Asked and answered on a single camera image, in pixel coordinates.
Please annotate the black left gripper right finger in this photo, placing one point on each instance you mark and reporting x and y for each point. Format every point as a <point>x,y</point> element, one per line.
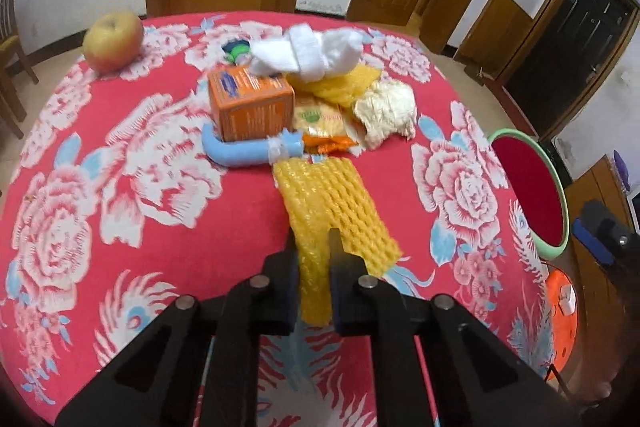
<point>433,362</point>

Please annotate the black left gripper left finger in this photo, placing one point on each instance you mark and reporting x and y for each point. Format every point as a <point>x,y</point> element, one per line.
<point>198,359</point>

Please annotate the yellow foam fruit net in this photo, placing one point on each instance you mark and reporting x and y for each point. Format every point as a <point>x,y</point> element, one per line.
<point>321,197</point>

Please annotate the small blue green toy figure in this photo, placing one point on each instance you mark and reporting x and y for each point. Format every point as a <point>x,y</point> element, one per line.
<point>237,52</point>

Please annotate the white cloth sock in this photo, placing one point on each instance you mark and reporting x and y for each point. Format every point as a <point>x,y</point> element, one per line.
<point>310,55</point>

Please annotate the orange plastic stool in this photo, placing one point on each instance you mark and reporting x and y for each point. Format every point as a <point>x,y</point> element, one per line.
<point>563,303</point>

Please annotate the red bin with green rim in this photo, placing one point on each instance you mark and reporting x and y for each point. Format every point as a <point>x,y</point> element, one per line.
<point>538,188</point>

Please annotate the red floral tablecloth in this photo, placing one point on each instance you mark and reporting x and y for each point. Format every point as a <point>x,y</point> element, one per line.
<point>114,210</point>

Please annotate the low wooden cabinet door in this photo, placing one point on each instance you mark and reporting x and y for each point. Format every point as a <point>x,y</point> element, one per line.
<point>495,36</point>

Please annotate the orange cardboard box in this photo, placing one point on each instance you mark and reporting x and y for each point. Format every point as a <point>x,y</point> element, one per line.
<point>248,107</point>

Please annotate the yellow snack wrapper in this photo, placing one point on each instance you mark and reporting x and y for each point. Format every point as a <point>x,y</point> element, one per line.
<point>322,125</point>

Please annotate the wooden chair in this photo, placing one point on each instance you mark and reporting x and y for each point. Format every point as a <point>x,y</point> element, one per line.
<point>12,110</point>

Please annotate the yellow-red apple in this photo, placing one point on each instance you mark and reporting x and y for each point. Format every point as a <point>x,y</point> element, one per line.
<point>113,42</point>

